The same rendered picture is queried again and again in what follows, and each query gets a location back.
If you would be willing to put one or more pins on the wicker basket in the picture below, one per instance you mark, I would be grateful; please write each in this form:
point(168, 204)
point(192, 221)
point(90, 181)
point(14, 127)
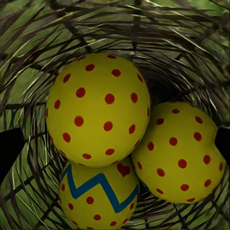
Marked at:
point(160, 55)

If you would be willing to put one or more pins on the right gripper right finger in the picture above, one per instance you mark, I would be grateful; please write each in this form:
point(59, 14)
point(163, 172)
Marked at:
point(222, 141)

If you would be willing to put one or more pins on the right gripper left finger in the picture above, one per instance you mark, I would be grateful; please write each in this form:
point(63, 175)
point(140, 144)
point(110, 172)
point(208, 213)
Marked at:
point(11, 143)

